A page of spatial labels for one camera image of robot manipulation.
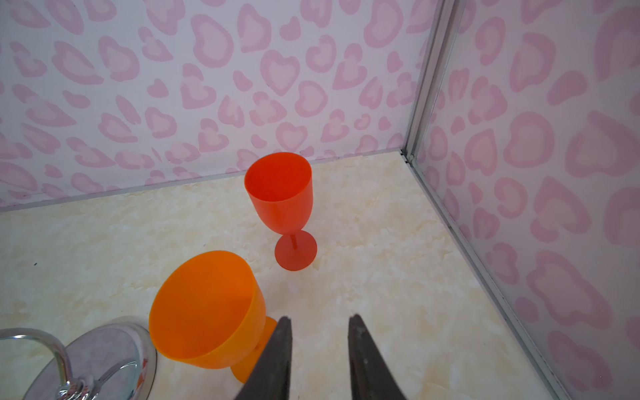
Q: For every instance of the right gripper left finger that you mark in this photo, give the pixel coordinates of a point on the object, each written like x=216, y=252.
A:
x=268, y=376

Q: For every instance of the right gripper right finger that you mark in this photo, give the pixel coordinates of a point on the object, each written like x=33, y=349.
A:
x=369, y=375

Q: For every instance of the orange wine glass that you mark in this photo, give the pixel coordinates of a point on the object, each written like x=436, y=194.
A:
x=211, y=313

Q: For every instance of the red wine glass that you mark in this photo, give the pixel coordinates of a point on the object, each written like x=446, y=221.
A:
x=280, y=187

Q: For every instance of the chrome wine glass rack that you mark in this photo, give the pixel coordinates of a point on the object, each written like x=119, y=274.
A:
x=112, y=361

